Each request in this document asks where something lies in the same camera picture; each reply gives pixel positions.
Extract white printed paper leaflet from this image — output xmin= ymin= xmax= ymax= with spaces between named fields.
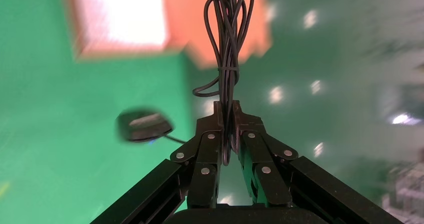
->
xmin=79 ymin=0 xmax=168 ymax=49

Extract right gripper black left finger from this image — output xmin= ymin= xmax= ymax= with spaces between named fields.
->
xmin=91 ymin=101 xmax=224 ymax=224

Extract green table cloth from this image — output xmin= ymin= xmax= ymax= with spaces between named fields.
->
xmin=0 ymin=0 xmax=200 ymax=224

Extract black wired computer mouse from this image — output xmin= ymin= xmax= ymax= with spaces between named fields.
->
xmin=115 ymin=0 xmax=256 ymax=167

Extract orange cardboard box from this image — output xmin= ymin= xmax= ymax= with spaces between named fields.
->
xmin=61 ymin=0 xmax=274 ymax=70

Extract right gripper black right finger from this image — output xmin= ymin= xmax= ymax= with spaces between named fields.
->
xmin=231 ymin=100 xmax=404 ymax=224

